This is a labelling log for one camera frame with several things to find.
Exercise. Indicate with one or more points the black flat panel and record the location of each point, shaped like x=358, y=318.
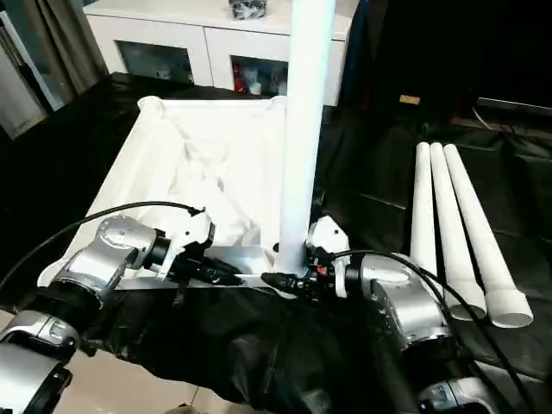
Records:
x=517, y=104

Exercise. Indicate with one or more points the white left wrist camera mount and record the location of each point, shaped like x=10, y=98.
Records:
x=194, y=228

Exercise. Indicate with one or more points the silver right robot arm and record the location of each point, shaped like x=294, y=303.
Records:
x=401, y=293

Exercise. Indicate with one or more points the black work mat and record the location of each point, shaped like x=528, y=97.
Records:
x=259, y=336

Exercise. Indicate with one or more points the grey brown curtain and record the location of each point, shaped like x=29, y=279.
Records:
x=56, y=56

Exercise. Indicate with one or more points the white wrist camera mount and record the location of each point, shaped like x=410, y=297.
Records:
x=194, y=228
x=330, y=233

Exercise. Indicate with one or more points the white plastic table top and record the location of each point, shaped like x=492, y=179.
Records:
x=172, y=151

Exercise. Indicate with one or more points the white plastic table leg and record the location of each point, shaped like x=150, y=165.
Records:
x=306, y=129
x=471, y=207
x=444, y=207
x=422, y=207

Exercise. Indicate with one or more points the white cabinet with glass doors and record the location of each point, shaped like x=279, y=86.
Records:
x=172, y=34

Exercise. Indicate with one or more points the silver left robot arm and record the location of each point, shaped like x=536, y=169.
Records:
x=116, y=237

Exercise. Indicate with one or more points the small tan label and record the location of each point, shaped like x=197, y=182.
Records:
x=409, y=100

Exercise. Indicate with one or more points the dark metallic object on cabinet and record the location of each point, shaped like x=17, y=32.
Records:
x=248, y=8

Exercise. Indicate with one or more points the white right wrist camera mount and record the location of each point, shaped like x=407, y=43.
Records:
x=330, y=233

